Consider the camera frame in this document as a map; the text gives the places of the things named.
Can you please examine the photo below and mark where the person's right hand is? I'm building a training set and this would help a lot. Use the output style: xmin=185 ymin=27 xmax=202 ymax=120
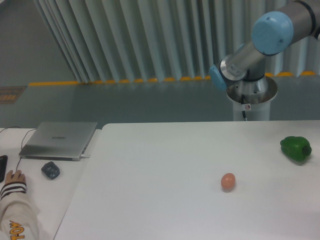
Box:
xmin=5 ymin=170 xmax=27 ymax=185

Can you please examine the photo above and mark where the cream sleeved forearm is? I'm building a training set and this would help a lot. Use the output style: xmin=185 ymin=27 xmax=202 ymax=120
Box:
xmin=0 ymin=181 xmax=39 ymax=240

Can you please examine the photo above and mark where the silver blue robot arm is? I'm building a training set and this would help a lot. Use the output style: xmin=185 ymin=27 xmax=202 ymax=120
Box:
xmin=209 ymin=0 xmax=320 ymax=90

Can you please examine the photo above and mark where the green bell pepper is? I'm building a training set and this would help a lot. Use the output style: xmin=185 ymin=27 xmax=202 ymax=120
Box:
xmin=280 ymin=136 xmax=312 ymax=162

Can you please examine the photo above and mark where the black phone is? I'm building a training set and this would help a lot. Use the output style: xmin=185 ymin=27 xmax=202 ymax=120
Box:
xmin=0 ymin=155 xmax=8 ymax=183

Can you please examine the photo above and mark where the dark grey earbud case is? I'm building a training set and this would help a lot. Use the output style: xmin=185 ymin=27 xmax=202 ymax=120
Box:
xmin=41 ymin=161 xmax=61 ymax=180

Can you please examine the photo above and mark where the silver closed laptop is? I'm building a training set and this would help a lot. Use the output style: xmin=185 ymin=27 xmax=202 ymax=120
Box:
xmin=19 ymin=121 xmax=98 ymax=161

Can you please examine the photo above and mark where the white usb plug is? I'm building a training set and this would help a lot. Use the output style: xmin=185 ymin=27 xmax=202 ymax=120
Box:
xmin=80 ymin=154 xmax=90 ymax=159

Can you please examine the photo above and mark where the folded grey partition screen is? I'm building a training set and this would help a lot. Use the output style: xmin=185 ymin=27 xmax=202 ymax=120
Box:
xmin=35 ymin=0 xmax=320 ymax=83

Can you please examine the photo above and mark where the brown egg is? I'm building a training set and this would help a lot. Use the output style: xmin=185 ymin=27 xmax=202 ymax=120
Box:
xmin=220 ymin=172 xmax=236 ymax=192

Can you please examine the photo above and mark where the black mouse cable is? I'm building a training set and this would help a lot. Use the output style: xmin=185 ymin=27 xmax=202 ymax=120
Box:
xmin=0 ymin=126 xmax=38 ymax=172

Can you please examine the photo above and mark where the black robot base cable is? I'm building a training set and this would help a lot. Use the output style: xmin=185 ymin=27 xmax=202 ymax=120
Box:
xmin=240 ymin=94 xmax=249 ymax=122

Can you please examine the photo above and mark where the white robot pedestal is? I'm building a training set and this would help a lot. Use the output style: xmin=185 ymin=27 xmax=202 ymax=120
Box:
xmin=226 ymin=76 xmax=278 ymax=121

